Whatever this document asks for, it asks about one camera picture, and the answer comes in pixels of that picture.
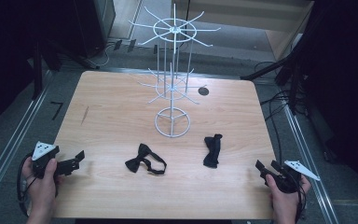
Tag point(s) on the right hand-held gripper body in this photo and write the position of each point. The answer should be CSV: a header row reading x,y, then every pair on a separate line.
x,y
287,177

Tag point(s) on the metal floor rail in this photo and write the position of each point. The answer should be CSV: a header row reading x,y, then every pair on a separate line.
x,y
310,165
12,146

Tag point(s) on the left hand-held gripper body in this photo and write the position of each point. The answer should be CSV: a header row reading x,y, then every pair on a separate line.
x,y
45,155

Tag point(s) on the black power adapter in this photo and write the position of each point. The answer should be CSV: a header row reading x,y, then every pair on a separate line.
x,y
117,44
131,45

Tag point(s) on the dark cabinet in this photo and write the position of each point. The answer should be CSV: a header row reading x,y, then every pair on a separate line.
x,y
74,28

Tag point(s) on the dark round table grommet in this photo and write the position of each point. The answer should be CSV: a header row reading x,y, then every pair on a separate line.
x,y
203,91

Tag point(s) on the person's left hand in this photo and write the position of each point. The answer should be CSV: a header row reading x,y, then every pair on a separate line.
x,y
42,189

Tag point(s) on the person's right hand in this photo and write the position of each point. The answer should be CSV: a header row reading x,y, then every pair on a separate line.
x,y
284,202

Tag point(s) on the light wooden furniture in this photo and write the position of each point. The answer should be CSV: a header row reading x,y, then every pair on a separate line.
x,y
276,21

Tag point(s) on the black stand leg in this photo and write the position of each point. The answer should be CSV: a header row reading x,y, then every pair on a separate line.
x,y
262,71

